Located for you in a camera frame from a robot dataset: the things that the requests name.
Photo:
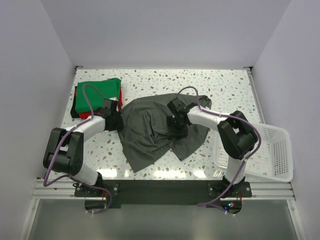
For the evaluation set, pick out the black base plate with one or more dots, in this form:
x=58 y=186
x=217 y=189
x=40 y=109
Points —
x=116 y=193

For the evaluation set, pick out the white plastic basket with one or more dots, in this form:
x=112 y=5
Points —
x=273 y=160

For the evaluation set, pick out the folded green t-shirt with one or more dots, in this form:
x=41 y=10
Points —
x=112 y=82

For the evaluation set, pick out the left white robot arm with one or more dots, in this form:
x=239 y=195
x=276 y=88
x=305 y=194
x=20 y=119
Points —
x=64 y=154

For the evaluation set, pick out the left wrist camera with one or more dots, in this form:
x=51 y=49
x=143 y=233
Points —
x=110 y=104

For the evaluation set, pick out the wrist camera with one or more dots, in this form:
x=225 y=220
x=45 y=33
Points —
x=176 y=106
x=110 y=104

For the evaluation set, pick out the folded red t-shirt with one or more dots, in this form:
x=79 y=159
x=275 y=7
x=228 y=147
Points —
x=82 y=108

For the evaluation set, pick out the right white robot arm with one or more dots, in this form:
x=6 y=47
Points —
x=240 y=139

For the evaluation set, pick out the grey t-shirt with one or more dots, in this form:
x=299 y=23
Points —
x=144 y=137

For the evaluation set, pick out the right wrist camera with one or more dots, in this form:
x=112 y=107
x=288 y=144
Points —
x=176 y=106

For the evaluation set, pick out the folded black t-shirt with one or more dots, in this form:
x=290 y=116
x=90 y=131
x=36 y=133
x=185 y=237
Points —
x=73 y=112

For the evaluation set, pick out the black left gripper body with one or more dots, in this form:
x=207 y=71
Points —
x=117 y=123

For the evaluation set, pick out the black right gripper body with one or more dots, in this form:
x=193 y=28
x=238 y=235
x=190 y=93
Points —
x=176 y=127

